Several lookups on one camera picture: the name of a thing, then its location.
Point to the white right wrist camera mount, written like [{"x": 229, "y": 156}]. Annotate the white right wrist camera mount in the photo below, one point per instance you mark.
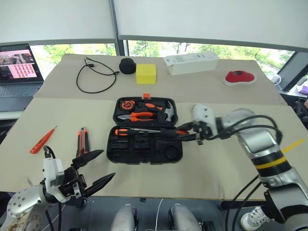
[{"x": 204, "y": 115}]

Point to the steel claw hammer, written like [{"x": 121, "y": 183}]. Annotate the steel claw hammer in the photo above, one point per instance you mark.
[{"x": 170, "y": 111}]

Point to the white sneaker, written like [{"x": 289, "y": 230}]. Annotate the white sneaker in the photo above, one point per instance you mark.
[{"x": 253, "y": 217}]

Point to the white roller blind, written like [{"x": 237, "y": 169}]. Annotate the white roller blind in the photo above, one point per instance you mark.
[
  {"x": 55, "y": 19},
  {"x": 211, "y": 19}
]

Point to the orange voltage tester screwdriver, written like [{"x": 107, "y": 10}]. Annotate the orange voltage tester screwdriver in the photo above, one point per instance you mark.
[{"x": 39, "y": 144}]

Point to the orange black tape measure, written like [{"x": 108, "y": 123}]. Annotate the orange black tape measure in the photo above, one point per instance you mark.
[{"x": 127, "y": 105}]

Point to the black round speaker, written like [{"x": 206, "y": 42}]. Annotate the black round speaker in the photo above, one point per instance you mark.
[{"x": 127, "y": 65}]

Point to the orange black long screwdriver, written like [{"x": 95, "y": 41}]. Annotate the orange black long screwdriver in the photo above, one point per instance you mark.
[{"x": 122, "y": 131}]

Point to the white cardboard carton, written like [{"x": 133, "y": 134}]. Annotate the white cardboard carton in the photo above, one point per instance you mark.
[{"x": 192, "y": 63}]

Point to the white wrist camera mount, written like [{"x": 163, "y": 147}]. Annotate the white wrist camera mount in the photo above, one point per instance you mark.
[
  {"x": 204, "y": 115},
  {"x": 51, "y": 174}
]

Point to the grey window frame post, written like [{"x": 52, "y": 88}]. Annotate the grey window frame post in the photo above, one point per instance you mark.
[{"x": 121, "y": 45}]

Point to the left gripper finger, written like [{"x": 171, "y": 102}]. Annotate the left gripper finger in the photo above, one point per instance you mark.
[
  {"x": 86, "y": 157},
  {"x": 99, "y": 183}
]

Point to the yellow box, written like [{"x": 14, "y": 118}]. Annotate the yellow box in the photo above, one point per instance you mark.
[{"x": 146, "y": 74}]

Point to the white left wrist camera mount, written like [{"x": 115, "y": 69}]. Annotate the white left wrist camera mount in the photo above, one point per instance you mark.
[{"x": 51, "y": 174}]

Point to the small white device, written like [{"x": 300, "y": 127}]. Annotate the small white device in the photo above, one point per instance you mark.
[{"x": 276, "y": 79}]

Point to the orange case latch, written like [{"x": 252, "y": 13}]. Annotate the orange case latch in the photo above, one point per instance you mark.
[{"x": 146, "y": 96}]

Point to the orange black utility knife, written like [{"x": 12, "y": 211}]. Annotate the orange black utility knife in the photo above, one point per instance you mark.
[{"x": 83, "y": 142}]

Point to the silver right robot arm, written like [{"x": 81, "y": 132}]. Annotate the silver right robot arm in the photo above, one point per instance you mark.
[{"x": 262, "y": 142}]

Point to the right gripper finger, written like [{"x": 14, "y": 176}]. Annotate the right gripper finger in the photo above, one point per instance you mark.
[
  {"x": 186, "y": 126},
  {"x": 188, "y": 137}
]

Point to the black plastic tool case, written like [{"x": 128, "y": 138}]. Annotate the black plastic tool case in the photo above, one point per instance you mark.
[{"x": 144, "y": 149}]

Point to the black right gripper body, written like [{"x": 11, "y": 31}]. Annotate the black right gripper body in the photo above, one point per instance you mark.
[{"x": 203, "y": 134}]

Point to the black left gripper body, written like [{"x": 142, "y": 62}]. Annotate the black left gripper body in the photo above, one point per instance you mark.
[{"x": 72, "y": 183}]

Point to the small black clip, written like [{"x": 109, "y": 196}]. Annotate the small black clip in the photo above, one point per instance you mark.
[{"x": 143, "y": 199}]

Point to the dark monitor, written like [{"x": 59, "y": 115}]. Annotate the dark monitor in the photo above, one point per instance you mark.
[{"x": 292, "y": 71}]

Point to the grey laptop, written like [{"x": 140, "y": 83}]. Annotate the grey laptop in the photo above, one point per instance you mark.
[{"x": 18, "y": 72}]

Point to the red white shoe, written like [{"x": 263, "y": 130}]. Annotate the red white shoe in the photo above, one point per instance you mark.
[{"x": 239, "y": 77}]

